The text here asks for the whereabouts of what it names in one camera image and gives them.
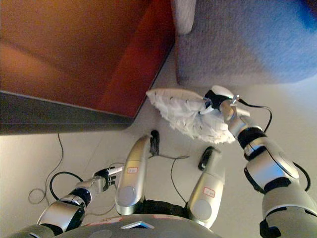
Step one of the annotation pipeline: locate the white ruffled throw pillow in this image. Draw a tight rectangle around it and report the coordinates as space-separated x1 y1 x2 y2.
146 88 236 146

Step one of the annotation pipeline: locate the silver robot leg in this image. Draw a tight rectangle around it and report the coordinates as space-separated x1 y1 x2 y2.
187 147 226 229
115 135 151 216

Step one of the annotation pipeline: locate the red-brown wooden cabinet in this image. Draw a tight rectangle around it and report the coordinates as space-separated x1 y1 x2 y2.
0 0 176 119

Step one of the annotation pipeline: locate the thin cable between legs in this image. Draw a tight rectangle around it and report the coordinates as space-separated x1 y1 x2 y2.
148 153 191 206

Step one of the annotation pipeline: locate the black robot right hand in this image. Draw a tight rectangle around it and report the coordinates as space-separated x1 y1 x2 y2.
199 85 235 116

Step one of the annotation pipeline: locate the black robot right foot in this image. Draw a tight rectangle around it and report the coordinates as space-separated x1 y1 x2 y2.
198 146 215 171

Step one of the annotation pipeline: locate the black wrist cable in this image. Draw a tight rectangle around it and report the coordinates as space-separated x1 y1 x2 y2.
49 172 85 201
237 98 273 133

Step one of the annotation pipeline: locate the silver robot left leg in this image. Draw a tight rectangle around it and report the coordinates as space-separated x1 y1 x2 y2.
115 135 151 216

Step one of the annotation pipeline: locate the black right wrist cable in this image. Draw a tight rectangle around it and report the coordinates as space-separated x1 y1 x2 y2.
237 98 273 133

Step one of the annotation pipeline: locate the silver robot right leg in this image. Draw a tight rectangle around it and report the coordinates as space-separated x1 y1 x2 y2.
187 147 226 229

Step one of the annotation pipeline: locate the thin floor cable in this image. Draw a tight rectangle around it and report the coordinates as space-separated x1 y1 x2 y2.
28 133 65 204

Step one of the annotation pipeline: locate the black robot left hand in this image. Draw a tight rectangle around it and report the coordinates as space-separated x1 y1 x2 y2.
93 165 124 193

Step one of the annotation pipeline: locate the grey robot torso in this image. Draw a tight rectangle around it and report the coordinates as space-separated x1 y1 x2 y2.
53 214 218 238

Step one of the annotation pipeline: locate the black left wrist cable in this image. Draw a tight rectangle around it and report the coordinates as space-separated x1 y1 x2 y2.
49 172 85 201

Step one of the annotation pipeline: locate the grey fabric tub armchair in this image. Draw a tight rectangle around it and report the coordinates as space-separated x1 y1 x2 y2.
170 0 317 86

